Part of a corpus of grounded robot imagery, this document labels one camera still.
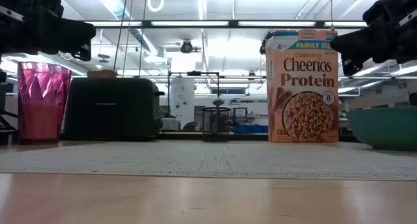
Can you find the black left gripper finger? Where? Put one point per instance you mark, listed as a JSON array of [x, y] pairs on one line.
[[84, 53], [78, 33]]

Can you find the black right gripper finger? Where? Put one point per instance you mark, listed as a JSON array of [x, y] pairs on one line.
[[355, 45], [351, 68]]

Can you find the brown bread slice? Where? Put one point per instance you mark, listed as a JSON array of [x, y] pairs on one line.
[[101, 74]]

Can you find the orange Cheerios Protein cereal box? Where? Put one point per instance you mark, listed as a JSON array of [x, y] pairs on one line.
[[303, 84]]

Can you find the pink faceted plastic tumbler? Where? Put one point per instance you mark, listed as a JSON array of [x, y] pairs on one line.
[[42, 103]]

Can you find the teal bowl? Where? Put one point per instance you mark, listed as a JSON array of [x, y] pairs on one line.
[[387, 128]]

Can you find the black two-slot toaster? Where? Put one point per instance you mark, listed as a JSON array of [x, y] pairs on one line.
[[110, 110]]

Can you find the white cylindrical tank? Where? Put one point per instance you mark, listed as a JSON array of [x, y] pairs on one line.
[[182, 100]]

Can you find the blue storage bin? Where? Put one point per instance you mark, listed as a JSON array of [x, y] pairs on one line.
[[251, 129]]

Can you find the black mesh cup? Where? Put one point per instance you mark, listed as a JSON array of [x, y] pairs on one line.
[[216, 124]]

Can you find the grey woven placemat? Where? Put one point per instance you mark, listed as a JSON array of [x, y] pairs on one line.
[[208, 160]]

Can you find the black aluminium rig frame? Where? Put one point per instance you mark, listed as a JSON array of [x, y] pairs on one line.
[[233, 23]]

